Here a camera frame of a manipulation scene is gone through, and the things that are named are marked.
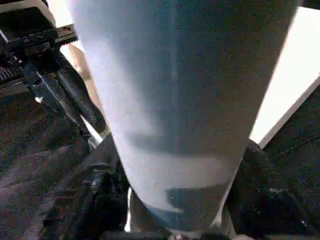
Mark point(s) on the black work mat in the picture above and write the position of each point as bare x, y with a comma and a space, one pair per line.
30, 150

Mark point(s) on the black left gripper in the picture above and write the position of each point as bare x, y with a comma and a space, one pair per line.
25, 42

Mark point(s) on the white plastic table top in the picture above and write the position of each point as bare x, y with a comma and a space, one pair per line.
80, 62

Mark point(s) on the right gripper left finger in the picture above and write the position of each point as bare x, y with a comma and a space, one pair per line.
87, 195

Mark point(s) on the white flat board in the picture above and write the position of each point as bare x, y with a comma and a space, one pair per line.
287, 75

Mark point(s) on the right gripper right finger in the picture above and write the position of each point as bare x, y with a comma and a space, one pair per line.
265, 195

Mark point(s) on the white plastic table leg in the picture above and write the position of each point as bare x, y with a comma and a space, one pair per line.
175, 100

